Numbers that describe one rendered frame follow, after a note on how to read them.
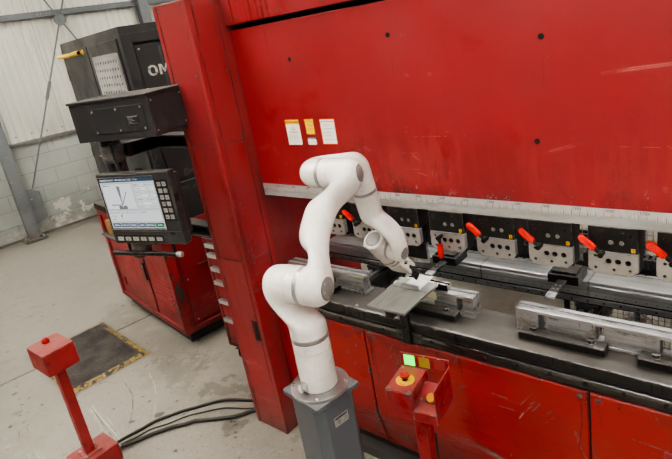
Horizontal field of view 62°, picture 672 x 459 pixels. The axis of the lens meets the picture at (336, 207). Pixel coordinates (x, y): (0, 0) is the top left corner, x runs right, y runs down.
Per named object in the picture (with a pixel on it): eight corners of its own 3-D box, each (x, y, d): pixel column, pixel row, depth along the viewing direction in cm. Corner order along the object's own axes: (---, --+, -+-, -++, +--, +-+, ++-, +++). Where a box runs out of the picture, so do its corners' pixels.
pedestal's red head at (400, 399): (389, 414, 212) (382, 375, 207) (406, 389, 225) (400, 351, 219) (438, 427, 202) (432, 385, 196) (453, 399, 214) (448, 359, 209)
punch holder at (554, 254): (529, 262, 199) (526, 219, 194) (538, 253, 205) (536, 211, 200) (573, 269, 189) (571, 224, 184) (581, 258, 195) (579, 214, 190)
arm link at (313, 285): (291, 308, 175) (334, 314, 166) (269, 296, 165) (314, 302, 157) (331, 168, 193) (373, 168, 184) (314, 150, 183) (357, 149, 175)
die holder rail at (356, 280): (291, 277, 293) (287, 261, 290) (298, 273, 297) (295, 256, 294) (366, 294, 261) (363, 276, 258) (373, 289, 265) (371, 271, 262)
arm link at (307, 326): (315, 349, 167) (300, 278, 160) (267, 340, 177) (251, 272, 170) (335, 328, 177) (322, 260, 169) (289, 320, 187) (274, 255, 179)
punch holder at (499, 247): (477, 255, 212) (473, 214, 207) (487, 246, 218) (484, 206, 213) (516, 260, 202) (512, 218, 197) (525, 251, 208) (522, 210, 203)
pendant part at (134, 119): (115, 266, 289) (63, 103, 262) (148, 246, 310) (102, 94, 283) (192, 269, 267) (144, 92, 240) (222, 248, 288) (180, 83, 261)
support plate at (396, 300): (367, 307, 226) (366, 304, 226) (402, 279, 245) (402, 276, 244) (404, 316, 215) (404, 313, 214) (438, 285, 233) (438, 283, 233)
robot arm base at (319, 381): (316, 413, 168) (304, 361, 162) (280, 389, 182) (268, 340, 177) (361, 381, 179) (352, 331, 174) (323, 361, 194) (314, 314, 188)
